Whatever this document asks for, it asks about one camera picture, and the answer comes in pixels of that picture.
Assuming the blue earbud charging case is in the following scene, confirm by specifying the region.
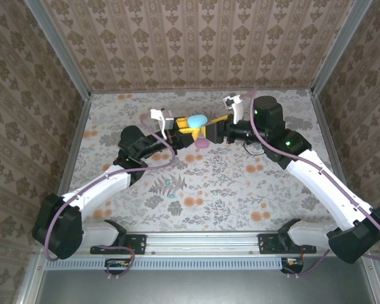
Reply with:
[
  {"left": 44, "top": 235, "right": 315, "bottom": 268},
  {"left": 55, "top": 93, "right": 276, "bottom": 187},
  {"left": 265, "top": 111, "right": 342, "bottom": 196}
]
[{"left": 186, "top": 114, "right": 209, "bottom": 129}]

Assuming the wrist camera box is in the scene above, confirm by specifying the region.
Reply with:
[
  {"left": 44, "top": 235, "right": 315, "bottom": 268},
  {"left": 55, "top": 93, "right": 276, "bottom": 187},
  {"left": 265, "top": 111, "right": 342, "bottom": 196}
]
[
  {"left": 222, "top": 93, "right": 244, "bottom": 124},
  {"left": 149, "top": 108, "right": 175, "bottom": 140}
]

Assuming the aluminium table edge rail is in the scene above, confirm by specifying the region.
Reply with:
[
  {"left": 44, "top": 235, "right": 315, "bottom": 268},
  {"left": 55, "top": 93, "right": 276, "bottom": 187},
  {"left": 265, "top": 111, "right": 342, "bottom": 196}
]
[
  {"left": 310, "top": 91, "right": 362, "bottom": 231},
  {"left": 47, "top": 94, "right": 93, "bottom": 234}
]

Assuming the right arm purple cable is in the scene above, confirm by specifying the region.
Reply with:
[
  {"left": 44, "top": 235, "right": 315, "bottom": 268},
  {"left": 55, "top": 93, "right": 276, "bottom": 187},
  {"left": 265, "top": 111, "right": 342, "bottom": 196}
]
[{"left": 240, "top": 87, "right": 380, "bottom": 279}]

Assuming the black connector box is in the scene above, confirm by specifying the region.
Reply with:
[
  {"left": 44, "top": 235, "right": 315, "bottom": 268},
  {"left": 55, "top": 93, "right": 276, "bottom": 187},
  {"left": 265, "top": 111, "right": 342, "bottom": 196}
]
[
  {"left": 104, "top": 258, "right": 131, "bottom": 276},
  {"left": 281, "top": 258, "right": 305, "bottom": 275}
]

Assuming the floral table cloth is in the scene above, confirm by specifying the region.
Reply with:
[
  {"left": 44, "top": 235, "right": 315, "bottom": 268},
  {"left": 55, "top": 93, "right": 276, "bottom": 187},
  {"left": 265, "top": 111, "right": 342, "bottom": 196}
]
[{"left": 55, "top": 89, "right": 352, "bottom": 232}]

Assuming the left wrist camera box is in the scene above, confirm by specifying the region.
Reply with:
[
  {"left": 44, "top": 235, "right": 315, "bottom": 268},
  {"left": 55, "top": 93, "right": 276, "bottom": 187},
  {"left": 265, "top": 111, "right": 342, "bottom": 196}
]
[{"left": 149, "top": 108, "right": 175, "bottom": 140}]

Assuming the grey metal sheet panel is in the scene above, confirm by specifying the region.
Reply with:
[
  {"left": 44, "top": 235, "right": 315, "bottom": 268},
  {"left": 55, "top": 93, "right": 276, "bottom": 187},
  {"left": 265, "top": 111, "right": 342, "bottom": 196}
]
[{"left": 34, "top": 269, "right": 377, "bottom": 304}]

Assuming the aluminium frame post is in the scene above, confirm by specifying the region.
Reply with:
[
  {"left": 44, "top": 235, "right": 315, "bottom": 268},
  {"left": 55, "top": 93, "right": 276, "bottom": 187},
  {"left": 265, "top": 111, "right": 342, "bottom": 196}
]
[
  {"left": 22, "top": 0, "right": 93, "bottom": 101},
  {"left": 309, "top": 0, "right": 374, "bottom": 96}
]

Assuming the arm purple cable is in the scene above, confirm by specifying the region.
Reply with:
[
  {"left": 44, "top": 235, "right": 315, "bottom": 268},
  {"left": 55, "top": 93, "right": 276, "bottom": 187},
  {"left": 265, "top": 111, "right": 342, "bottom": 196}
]
[
  {"left": 42, "top": 112, "right": 178, "bottom": 280},
  {"left": 240, "top": 87, "right": 380, "bottom": 279}
]

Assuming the slotted pale cable duct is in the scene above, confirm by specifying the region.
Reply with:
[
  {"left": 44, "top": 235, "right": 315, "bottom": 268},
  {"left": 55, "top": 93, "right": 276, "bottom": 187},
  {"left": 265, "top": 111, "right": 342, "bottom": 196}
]
[{"left": 46, "top": 256, "right": 305, "bottom": 270}]

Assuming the thin black cable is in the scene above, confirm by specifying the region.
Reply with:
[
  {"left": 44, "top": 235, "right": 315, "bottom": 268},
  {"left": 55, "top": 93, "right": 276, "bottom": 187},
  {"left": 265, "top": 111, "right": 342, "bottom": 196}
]
[{"left": 243, "top": 141, "right": 264, "bottom": 156}]

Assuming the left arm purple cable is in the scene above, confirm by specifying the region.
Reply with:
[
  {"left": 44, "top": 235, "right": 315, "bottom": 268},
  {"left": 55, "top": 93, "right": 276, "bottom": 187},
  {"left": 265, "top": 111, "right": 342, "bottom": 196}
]
[{"left": 42, "top": 112, "right": 178, "bottom": 280}]

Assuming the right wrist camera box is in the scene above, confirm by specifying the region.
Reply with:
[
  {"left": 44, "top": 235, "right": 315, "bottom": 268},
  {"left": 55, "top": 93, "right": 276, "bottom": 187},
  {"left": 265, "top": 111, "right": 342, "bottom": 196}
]
[{"left": 222, "top": 93, "right": 244, "bottom": 124}]

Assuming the wide aluminium extrusion beam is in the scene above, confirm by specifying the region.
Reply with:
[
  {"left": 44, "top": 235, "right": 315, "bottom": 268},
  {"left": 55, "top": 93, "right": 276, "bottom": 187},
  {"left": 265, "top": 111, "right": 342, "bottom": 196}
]
[{"left": 34, "top": 231, "right": 376, "bottom": 256}]

